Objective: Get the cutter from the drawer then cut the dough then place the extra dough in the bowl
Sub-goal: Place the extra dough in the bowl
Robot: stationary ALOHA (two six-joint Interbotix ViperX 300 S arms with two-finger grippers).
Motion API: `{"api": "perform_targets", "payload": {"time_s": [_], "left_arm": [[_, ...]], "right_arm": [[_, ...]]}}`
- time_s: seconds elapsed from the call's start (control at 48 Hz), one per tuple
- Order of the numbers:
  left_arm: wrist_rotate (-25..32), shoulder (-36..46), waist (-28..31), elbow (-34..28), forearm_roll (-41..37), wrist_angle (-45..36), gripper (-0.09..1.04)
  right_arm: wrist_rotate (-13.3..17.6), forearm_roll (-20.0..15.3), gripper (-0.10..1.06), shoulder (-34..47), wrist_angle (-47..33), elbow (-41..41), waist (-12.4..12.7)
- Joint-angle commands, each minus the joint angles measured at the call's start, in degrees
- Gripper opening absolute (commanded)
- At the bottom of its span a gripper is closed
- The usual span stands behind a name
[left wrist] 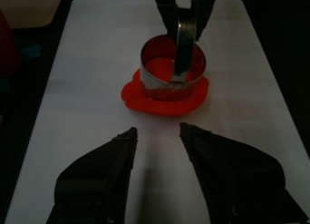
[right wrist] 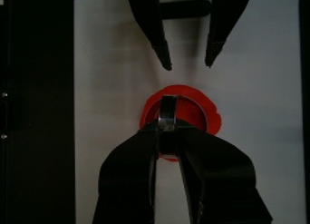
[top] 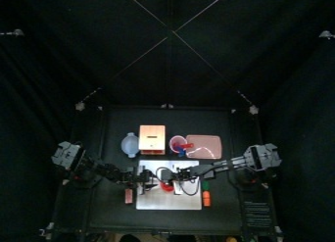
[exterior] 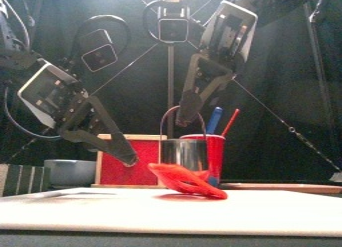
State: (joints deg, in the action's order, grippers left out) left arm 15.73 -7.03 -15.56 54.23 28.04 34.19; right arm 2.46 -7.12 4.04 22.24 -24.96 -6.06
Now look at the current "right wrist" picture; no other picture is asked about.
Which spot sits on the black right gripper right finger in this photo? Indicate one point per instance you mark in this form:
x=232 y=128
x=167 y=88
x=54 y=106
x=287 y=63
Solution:
x=221 y=179

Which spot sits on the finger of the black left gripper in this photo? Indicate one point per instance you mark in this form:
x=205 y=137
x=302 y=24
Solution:
x=148 y=22
x=227 y=16

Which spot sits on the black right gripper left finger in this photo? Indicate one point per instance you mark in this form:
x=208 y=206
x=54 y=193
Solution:
x=128 y=179

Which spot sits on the round metal dough cutter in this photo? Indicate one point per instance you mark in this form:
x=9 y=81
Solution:
x=167 y=112

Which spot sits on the flat red dough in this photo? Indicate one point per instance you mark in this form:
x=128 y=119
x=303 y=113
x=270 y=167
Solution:
x=193 y=96

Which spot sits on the white cutting board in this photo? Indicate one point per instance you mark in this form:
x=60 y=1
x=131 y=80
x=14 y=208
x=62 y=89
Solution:
x=262 y=112

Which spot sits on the small silver screw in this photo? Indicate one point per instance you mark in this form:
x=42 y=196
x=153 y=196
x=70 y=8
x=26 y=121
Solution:
x=4 y=136
x=4 y=94

